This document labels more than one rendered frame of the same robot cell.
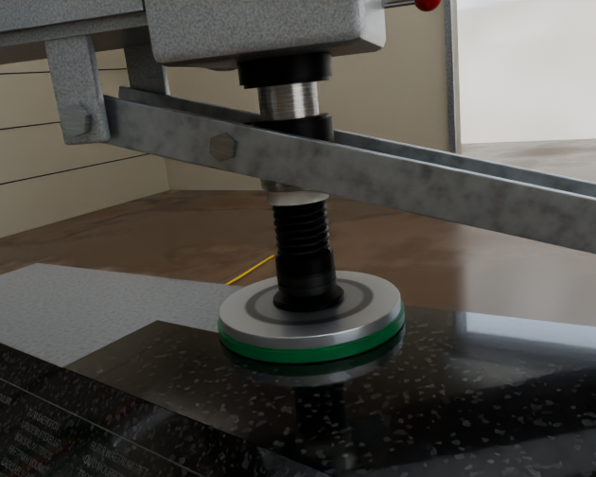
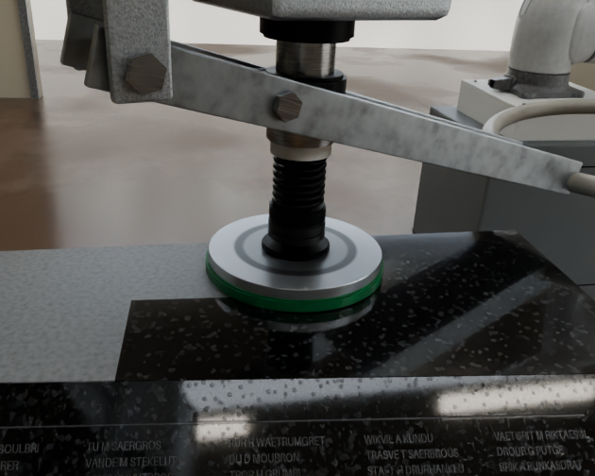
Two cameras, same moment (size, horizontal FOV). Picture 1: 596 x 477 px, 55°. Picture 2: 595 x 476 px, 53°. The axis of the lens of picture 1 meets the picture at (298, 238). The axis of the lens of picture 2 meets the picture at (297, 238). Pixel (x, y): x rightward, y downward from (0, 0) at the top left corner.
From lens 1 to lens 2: 0.50 m
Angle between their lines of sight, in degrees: 44
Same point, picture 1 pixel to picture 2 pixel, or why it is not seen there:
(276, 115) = (314, 72)
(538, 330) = (458, 240)
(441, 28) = not seen: outside the picture
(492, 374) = (479, 278)
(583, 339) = (488, 241)
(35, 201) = not seen: outside the picture
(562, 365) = (503, 262)
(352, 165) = (388, 123)
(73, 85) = (140, 27)
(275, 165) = (328, 124)
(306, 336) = (355, 280)
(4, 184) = not seen: outside the picture
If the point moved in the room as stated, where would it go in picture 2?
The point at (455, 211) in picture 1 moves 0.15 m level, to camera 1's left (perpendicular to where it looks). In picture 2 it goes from (447, 158) to (366, 184)
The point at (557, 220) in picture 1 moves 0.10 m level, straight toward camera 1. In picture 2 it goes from (499, 160) to (552, 187)
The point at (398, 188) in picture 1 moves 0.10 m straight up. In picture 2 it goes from (416, 142) to (428, 51)
